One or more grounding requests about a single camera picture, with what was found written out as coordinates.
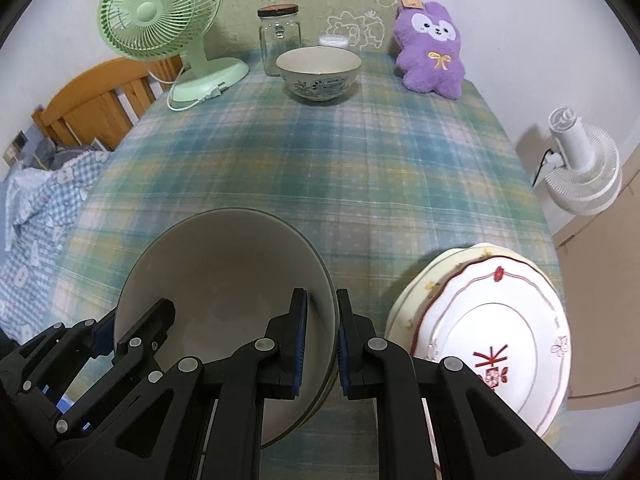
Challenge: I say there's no blue checked cloth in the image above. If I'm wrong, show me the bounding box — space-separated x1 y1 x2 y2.
0 150 108 346

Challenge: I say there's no white standing fan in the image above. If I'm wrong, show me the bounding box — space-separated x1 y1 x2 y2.
532 106 623 216

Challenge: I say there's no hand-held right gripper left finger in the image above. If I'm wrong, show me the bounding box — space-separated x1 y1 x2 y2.
50 287 309 480

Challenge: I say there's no glass jar with dark lid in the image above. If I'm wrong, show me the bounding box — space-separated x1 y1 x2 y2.
257 4 302 77

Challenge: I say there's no wooden chair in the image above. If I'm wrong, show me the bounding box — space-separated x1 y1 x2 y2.
31 55 183 153

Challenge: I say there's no white fan cable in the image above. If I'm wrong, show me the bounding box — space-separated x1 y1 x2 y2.
166 72 226 112

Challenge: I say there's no white red-rimmed plate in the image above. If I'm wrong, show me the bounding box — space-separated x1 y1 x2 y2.
410 255 572 438

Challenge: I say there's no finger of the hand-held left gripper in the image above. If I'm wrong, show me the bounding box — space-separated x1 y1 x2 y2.
10 319 115 401
55 298 177 433

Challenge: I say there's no black fan cable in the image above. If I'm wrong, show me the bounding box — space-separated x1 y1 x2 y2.
531 147 553 186

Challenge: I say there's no green desk fan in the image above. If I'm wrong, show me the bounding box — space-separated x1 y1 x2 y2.
98 0 249 106

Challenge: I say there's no wall socket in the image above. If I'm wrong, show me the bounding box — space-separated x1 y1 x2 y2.
2 130 28 163

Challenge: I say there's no purple plush toy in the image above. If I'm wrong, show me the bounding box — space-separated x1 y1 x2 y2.
392 0 467 101

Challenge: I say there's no round yellow floral plate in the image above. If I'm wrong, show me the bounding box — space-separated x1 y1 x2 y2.
384 242 556 356

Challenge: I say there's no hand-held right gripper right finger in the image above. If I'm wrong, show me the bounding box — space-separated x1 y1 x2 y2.
336 288 576 480

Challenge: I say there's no grey cloth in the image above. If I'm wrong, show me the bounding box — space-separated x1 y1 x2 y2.
35 137 96 171

